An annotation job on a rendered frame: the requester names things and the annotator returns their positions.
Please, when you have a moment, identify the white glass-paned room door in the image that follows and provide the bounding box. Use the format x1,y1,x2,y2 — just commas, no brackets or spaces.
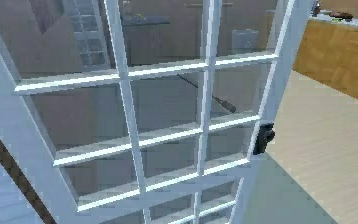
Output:
0,0,316,224

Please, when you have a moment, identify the grey bin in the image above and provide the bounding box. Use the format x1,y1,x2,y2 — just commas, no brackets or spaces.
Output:
231,28,260,55

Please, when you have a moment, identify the wooden kitchen counter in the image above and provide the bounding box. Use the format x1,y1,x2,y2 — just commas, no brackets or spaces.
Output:
292,15,358,103

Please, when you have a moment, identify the dark pan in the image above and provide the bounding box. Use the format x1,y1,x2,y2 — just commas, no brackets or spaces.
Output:
330,10,355,21

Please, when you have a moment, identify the black door handle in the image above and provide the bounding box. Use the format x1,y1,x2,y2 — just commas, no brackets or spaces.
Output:
252,122,276,156

